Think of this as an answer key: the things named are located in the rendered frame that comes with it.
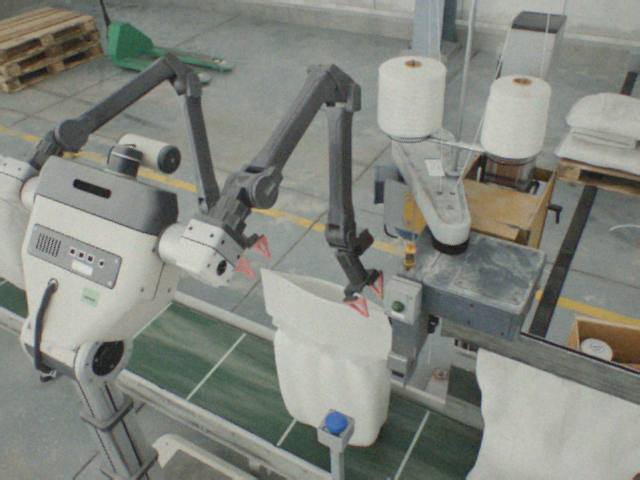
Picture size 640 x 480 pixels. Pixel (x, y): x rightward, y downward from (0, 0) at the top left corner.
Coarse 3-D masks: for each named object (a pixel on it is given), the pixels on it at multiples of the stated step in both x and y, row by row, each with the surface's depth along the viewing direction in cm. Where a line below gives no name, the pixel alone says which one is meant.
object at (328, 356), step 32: (288, 288) 181; (320, 288) 182; (288, 320) 191; (320, 320) 179; (352, 320) 173; (384, 320) 169; (288, 352) 191; (320, 352) 183; (352, 352) 181; (384, 352) 177; (288, 384) 201; (320, 384) 190; (352, 384) 183; (384, 384) 187; (320, 416) 201; (352, 416) 192; (384, 416) 202
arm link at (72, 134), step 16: (160, 64) 166; (176, 64) 168; (128, 80) 162; (144, 80) 163; (160, 80) 166; (176, 80) 172; (112, 96) 158; (128, 96) 161; (96, 112) 156; (112, 112) 158; (64, 128) 149; (80, 128) 151; (96, 128) 155; (64, 144) 149; (80, 144) 151
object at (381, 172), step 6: (378, 168) 176; (384, 168) 176; (390, 168) 176; (378, 174) 173; (384, 174) 173; (390, 174) 173; (396, 174) 173; (378, 180) 171; (384, 180) 171; (378, 186) 172; (378, 192) 173; (378, 198) 174
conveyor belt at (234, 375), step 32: (160, 320) 258; (192, 320) 257; (160, 352) 243; (192, 352) 242; (224, 352) 241; (256, 352) 241; (160, 384) 229; (192, 384) 229; (224, 384) 228; (256, 384) 228; (224, 416) 216; (256, 416) 216; (288, 416) 215; (416, 416) 213; (288, 448) 205; (320, 448) 204; (352, 448) 204; (384, 448) 203; (416, 448) 203; (448, 448) 202; (480, 448) 202
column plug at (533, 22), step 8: (520, 16) 142; (528, 16) 142; (536, 16) 142; (544, 16) 142; (552, 16) 141; (560, 16) 141; (512, 24) 138; (520, 24) 137; (528, 24) 137; (536, 24) 137; (544, 24) 137; (552, 24) 137; (560, 24) 136; (552, 32) 134
